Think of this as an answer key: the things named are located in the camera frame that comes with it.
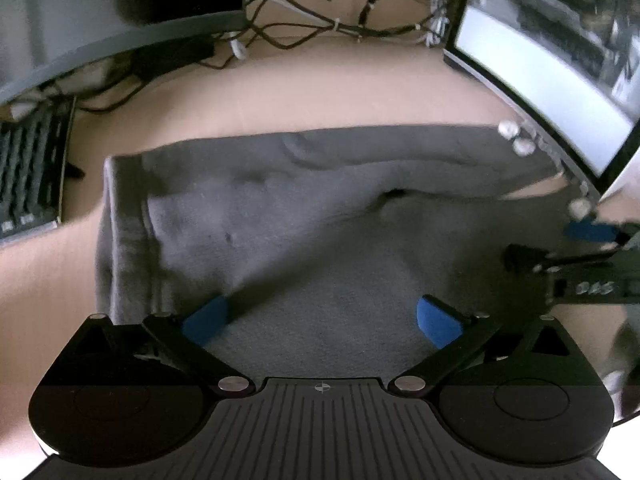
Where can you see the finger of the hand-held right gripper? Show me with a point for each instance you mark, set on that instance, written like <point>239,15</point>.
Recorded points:
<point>590,231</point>
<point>525,257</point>

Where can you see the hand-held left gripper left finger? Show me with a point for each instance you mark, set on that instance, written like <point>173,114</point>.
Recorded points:
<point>207,319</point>

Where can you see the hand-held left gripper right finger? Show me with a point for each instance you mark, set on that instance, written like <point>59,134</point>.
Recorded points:
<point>436,321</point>

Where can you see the grey pants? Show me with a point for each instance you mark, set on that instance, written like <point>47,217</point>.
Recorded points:
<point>310,220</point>

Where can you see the open computer case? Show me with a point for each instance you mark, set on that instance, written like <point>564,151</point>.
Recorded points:
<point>550,35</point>

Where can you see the black keyboard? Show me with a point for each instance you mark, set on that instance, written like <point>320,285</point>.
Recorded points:
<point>30,170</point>

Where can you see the grey curved monitor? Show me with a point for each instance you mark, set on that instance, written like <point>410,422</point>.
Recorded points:
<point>75,15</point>

